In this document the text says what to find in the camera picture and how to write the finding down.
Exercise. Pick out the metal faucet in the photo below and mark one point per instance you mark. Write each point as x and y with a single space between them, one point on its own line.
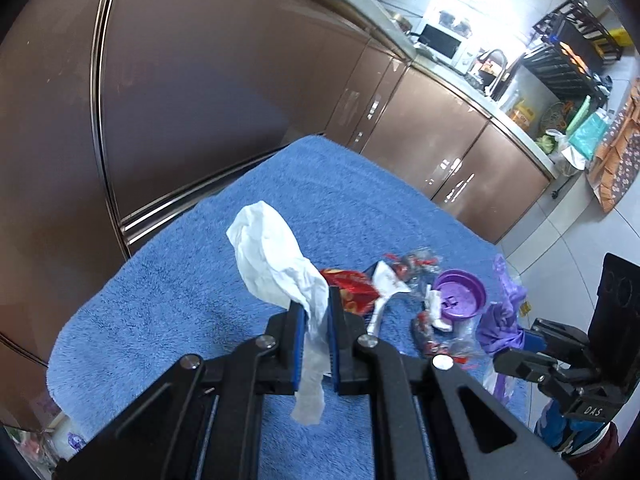
497 67

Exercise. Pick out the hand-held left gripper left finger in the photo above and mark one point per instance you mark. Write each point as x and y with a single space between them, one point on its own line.
299 347

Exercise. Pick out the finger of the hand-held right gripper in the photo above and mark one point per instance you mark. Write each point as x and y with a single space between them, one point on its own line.
560 340
525 366

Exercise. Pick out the small white crumpled paper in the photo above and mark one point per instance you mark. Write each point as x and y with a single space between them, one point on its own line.
437 310

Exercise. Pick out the black power plug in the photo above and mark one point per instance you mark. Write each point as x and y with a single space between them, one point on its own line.
557 191

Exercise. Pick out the orange patterned cloth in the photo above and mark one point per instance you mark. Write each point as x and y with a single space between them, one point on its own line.
620 160

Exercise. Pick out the white microwave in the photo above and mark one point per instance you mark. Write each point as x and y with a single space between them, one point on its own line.
442 40

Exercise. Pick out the red snack wrapper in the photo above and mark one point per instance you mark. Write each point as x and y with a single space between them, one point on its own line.
352 292

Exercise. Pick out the blue patterned cloth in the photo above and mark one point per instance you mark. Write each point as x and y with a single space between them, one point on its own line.
555 425

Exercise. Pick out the brown refrigerator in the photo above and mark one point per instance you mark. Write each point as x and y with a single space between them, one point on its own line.
200 85

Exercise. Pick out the purple plastic bag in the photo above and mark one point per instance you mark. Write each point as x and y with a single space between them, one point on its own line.
500 320

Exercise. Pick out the brown kitchen cabinets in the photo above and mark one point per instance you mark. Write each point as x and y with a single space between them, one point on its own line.
440 150

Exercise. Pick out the black dish rack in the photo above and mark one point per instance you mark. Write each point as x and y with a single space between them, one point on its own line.
565 55

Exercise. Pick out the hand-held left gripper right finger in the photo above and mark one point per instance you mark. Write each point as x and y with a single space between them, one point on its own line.
334 342

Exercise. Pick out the purple plastic lid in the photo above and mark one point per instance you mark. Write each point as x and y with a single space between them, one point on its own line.
462 295

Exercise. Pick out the white torn wrapper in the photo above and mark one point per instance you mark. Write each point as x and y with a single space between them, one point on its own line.
386 280

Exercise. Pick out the yellow snack bag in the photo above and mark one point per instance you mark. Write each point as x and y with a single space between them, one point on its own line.
521 114

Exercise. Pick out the clear plastic bag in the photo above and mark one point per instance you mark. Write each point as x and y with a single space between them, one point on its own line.
567 152

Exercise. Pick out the green plastic pack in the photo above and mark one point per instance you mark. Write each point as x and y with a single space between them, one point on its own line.
590 130

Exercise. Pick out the blue towel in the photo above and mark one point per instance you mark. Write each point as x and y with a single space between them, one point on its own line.
175 285

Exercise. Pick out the white tissue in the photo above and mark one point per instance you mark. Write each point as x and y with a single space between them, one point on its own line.
267 250

